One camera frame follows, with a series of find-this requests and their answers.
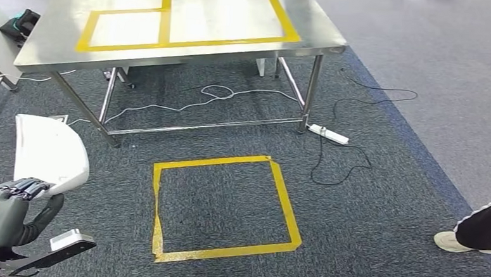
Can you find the white plastic shell part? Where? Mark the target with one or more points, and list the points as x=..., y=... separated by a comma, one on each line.
x=47, y=152

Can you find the stainless steel workbench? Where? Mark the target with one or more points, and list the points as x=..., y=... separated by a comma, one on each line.
x=57, y=39

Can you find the yellow tape on workbench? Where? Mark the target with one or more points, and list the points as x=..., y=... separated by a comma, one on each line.
x=165, y=24

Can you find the steel floor socket box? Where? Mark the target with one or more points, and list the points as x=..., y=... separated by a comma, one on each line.
x=58, y=118

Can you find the black bag teal trim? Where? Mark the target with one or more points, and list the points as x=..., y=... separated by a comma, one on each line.
x=20, y=25

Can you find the yellow floor tape square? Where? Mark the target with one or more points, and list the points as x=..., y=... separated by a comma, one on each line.
x=282, y=194

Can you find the white power strip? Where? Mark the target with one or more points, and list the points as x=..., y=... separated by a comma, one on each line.
x=329, y=134

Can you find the person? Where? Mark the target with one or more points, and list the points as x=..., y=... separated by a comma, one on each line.
x=484, y=228

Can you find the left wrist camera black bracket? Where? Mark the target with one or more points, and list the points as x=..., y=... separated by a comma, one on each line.
x=67, y=241

